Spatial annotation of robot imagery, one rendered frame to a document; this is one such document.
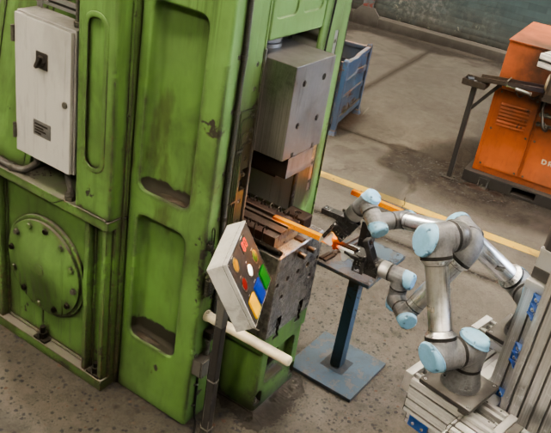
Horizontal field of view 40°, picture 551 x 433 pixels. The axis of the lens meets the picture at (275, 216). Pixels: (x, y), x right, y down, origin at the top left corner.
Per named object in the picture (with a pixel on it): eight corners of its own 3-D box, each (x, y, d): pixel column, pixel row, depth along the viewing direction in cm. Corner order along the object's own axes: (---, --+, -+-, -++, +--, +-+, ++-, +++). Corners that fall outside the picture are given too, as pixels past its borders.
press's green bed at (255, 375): (293, 377, 399) (308, 306, 376) (252, 415, 371) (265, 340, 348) (211, 331, 423) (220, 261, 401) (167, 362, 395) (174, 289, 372)
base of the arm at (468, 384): (486, 385, 288) (494, 365, 283) (466, 401, 278) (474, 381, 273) (454, 363, 296) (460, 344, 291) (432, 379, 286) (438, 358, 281)
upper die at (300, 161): (309, 166, 330) (314, 146, 325) (284, 179, 314) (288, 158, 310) (234, 134, 348) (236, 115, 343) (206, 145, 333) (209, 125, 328)
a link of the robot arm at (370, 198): (371, 203, 302) (364, 186, 306) (355, 218, 309) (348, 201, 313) (385, 204, 307) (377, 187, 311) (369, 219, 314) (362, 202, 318)
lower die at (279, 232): (296, 234, 347) (300, 219, 343) (272, 251, 331) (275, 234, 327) (225, 201, 365) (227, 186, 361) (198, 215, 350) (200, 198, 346)
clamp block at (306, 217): (310, 226, 356) (313, 214, 353) (301, 232, 349) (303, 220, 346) (290, 216, 361) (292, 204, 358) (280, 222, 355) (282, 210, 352)
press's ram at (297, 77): (329, 138, 335) (346, 51, 316) (281, 161, 306) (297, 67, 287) (254, 108, 354) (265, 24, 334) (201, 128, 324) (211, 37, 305)
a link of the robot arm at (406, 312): (498, 251, 290) (412, 336, 305) (487, 236, 299) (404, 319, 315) (479, 236, 285) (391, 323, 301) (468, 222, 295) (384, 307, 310)
